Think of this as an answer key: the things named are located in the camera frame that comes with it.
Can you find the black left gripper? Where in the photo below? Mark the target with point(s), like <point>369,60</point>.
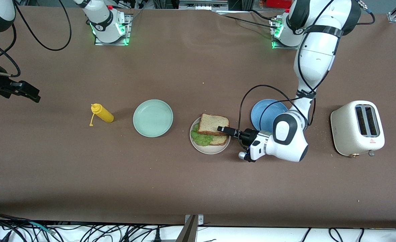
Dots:
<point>249,135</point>

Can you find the bread slice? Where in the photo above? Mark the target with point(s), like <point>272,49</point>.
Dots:
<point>220,140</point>
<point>213,122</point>

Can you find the green lettuce leaf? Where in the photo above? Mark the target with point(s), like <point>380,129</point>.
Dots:
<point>201,137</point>

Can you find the yellow squeeze bottle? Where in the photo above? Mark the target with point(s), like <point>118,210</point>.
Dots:
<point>104,114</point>

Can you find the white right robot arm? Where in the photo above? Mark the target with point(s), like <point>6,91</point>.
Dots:
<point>100,20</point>

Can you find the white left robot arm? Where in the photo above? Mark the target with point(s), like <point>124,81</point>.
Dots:
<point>315,60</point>

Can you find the beige round plate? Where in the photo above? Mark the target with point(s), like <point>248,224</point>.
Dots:
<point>211,150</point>

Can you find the blue round plate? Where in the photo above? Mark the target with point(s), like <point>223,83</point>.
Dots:
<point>265,114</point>

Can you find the mint green round plate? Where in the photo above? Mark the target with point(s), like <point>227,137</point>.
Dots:
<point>152,118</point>

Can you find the white toaster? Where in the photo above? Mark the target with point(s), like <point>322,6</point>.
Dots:
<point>347,134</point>

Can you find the grey electronic device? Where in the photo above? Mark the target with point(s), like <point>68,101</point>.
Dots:
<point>203,4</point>

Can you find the red box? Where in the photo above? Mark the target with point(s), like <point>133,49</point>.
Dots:
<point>278,3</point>

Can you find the small metal bracket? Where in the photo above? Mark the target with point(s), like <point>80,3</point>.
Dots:
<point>200,220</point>

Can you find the aluminium post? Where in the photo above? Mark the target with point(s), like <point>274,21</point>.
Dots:
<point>187,232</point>

